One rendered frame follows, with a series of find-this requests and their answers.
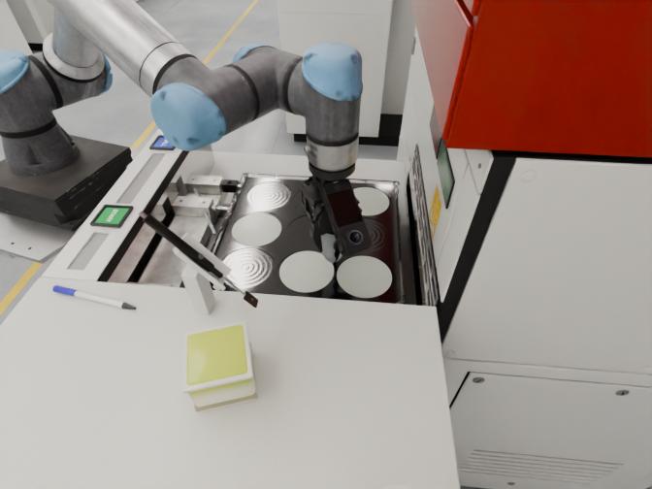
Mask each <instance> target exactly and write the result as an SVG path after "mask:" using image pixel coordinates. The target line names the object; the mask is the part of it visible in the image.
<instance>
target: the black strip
mask: <svg viewBox="0 0 652 489"><path fill-rule="evenodd" d="M188 153H189V151H185V150H183V151H182V152H181V153H180V155H179V157H178V159H177V160H176V162H175V163H174V165H173V166H172V168H171V169H170V171H169V172H168V174H167V175H166V177H165V178H164V179H163V180H162V182H161V183H160V185H159V186H158V188H157V189H156V191H155V193H154V194H153V196H152V197H151V199H150V200H149V202H148V203H147V205H146V207H145V208H144V210H143V212H144V213H145V214H150V213H151V212H152V210H153V209H154V207H155V206H156V204H157V202H158V201H159V199H160V198H161V196H162V194H163V193H164V191H165V190H166V188H167V187H168V185H169V183H170V182H171V180H172V179H173V177H174V175H175V174H176V172H177V171H178V169H179V167H180V165H181V164H182V162H183V161H184V159H185V157H186V156H187V154H188ZM144 224H145V223H144V222H143V218H142V217H141V216H139V217H138V219H137V220H136V222H135V223H134V225H133V226H132V228H131V229H130V231H129V233H128V234H127V236H126V237H125V239H124V240H123V242H122V243H121V245H120V246H119V248H118V249H117V251H116V252H115V254H114V256H113V257H112V259H111V260H110V262H109V263H108V265H107V266H106V268H105V269H104V271H103V273H102V274H101V275H100V276H99V278H98V279H97V281H101V282H108V280H109V279H110V277H111V275H112V274H113V272H114V270H115V268H116V267H117V265H118V264H119V262H120V261H121V259H122V257H123V256H124V254H125V253H126V251H127V249H128V248H129V246H130V245H131V244H132V243H133V241H134V239H135V238H136V236H137V235H138V233H139V231H140V230H141V228H142V227H143V225H144Z"/></svg>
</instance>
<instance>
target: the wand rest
mask: <svg viewBox="0 0 652 489"><path fill-rule="evenodd" d="M182 239H183V240H184V241H185V242H186V243H188V244H189V245H190V246H192V247H193V248H194V249H195V250H197V251H198V252H199V253H202V254H203V256H204V257H206V258H207V259H208V260H209V261H211V262H212V263H213V264H214V267H215V268H216V269H218V270H219V271H220V272H221V273H223V276H224V277H227V276H228V275H229V273H230V272H231V271H232V269H230V268H229V267H228V266H227V265H226V264H224V263H223V262H222V261H221V260H220V259H218V258H217V257H216V256H215V255H214V254H212V253H211V252H210V251H209V250H208V249H206V248H205V247H204V246H203V245H202V244H200V243H199V242H198V241H196V240H195V239H194V238H193V237H192V236H190V235H189V234H188V233H186V234H185V235H184V236H183V237H182ZM173 252H174V253H175V255H176V256H178V257H179V258H180V259H182V260H183V261H184V262H185V263H187V264H186V266H185V268H184V270H183V272H182V275H181V278H182V281H183V283H184V286H185V288H186V291H187V293H188V295H189V298H190V300H191V303H192V305H193V308H194V309H195V312H196V313H197V314H208V315H210V313H211V310H212V305H213V303H214V300H215V298H214V295H213V292H212V287H211V284H210V282H212V283H213V288H214V289H215V290H216V291H218V290H220V289H221V290H222V291H223V290H224V289H225V288H226V287H225V286H224V285H223V282H224V279H223V278H219V277H217V276H216V275H214V274H213V273H212V272H207V271H206V270H205V269H204V268H202V267H201V266H200V265H199V264H197V263H196V262H195V261H193V260H192V259H191V258H189V257H188V256H187V255H186V254H184V253H183V252H182V251H180V250H179V249H178V248H176V247H174V249H173Z"/></svg>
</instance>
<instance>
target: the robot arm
mask: <svg viewBox="0 0 652 489"><path fill-rule="evenodd" d="M47 1H48V2H49V3H50V4H51V5H52V6H53V21H52V33H51V34H49V35H48V36H47V37H46V38H45V40H44V43H43V52H39V53H35V54H31V55H28V56H26V55H25V54H24V53H23V52H21V51H19V50H5V51H0V136H1V139H2V144H3V149H4V154H5V160H6V162H7V164H8V166H9V167H10V169H11V170H12V171H13V172H14V173H16V174H18V175H23V176H38V175H44V174H49V173H52V172H56V171H58V170H61V169H63V168H65V167H67V166H69V165H71V164H72V163H73V162H75V161H76V160H77V159H78V157H79V156H80V150H79V148H78V146H77V144H76V142H75V141H74V140H73V139H72V138H71V136H70V135H69V134H68V133H67V132H66V131H65V130H64V129H63V128H62V127H61V126H60V125H59V124H58V122H57V120H56V118H55V116H54V114H53V112H52V111H54V110H57V109H60V108H63V107H66V106H68V105H71V104H74V103H77V102H79V101H82V100H85V99H88V98H91V97H97V96H100V95H101V94H102V93H105V92H107V91H108V90H109V89H110V88H111V86H112V83H113V73H111V71H110V70H111V69H112V68H111V65H110V63H109V61H108V59H107V57H108V58H109V59H110V60H111V61H112V62H113V63H114V64H115V65H116V66H117V67H118V68H119V69H120V70H121V71H122V72H123V73H125V74H126V75H127V76H128V77H129V78H130V79H131V80H132V81H133V82H134V83H135V84H137V85H138V86H139V87H140V88H141V89H142V90H143V91H144V92H145V93H146V94H147V95H148V96H149V97H151V102H150V107H151V113H152V116H153V119H154V122H155V124H156V126H157V128H158V129H160V130H161V131H162V133H163V136H164V138H165V139H166V140H167V141H168V142H169V143H170V144H171V145H173V146H174V147H176V148H178V149H181V150H185V151H190V150H195V149H197V148H201V147H204V146H207V145H209V144H213V143H215V142H217V141H219V140H220V139H221V138H222V137H223V136H225V135H227V134H229V133H231V132H233V131H235V130H237V129H239V128H241V127H243V126H245V125H247V124H249V123H250V122H252V121H254V120H256V119H258V118H260V117H262V116H264V115H266V114H269V113H270V112H272V111H274V110H283V111H286V112H289V113H292V114H295V115H300V116H303V117H304V118H305V119H306V135H307V144H306V145H305V146H304V150H305V152H306V153H307V155H308V161H309V170H310V172H311V173H312V176H311V177H309V178H308V179H305V180H301V181H300V191H301V206H302V207H303V209H304V210H305V212H306V213H307V215H308V216H309V218H310V219H314V220H312V221H311V226H310V236H311V238H312V240H313V241H314V243H315V245H316V246H317V247H318V249H319V250H320V252H321V253H322V255H323V256H324V257H325V259H326V260H328V261H329V262H331V263H334V262H338V261H339V260H340V259H341V257H342V256H350V255H354V254H357V253H361V252H364V251H366V250H367V249H368V248H369V247H370V246H371V245H372V241H371V238H370V235H369V232H368V230H367V227H366V224H365V221H364V219H363V216H362V210H361V208H360V207H359V206H358V204H359V203H360V202H359V200H358V199H357V198H356V197H355V195H354V190H353V189H352V186H351V184H350V181H349V179H346V178H347V177H349V176H351V175H352V174H353V173H354V171H355V163H356V160H357V157H358V143H359V121H360V107H361V94H362V92H363V82H362V57H361V54H360V53H359V51H358V50H357V49H355V48H354V47H351V46H349V45H345V44H332V43H323V44H317V45H314V46H311V47H309V48H308V49H307V50H306V51H305V53H304V56H301V55H297V54H294V53H290V52H287V51H283V50H279V49H276V48H274V47H271V46H267V45H254V44H249V45H245V46H243V47H241V48H240V50H239V51H238V53H237V54H235V55H234V57H233V60H232V63H230V64H228V65H225V66H222V67H219V68H216V69H213V70H211V69H209V68H208V67H207V66H206V65H205V64H204V63H203V62H201V61H200V60H199V59H198V58H197V57H196V56H194V55H193V54H192V53H191V52H190V51H189V50H188V49H187V48H185V47H184V46H183V45H182V44H181V43H180V42H179V41H178V40H177V39H176V38H174V37H173V36H172V35H171V34H170V33H169V32H168V31H167V30H166V29H164V28H163V27H162V26H161V25H160V24H159V23H158V22H157V21H156V20H155V19H153V18H152V17H151V16H150V15H149V14H148V13H147V12H146V11H145V10H143V9H142V8H141V7H140V6H139V5H138V4H137V3H136V2H135V1H133V0H47ZM106 56H107V57H106ZM309 181H311V182H309ZM305 183H306V185H305ZM303 193H304V194H305V203H304V201H303ZM332 230H333V231H332ZM333 232H334V233H333ZM335 241H337V242H336V250H335V249H334V242H335Z"/></svg>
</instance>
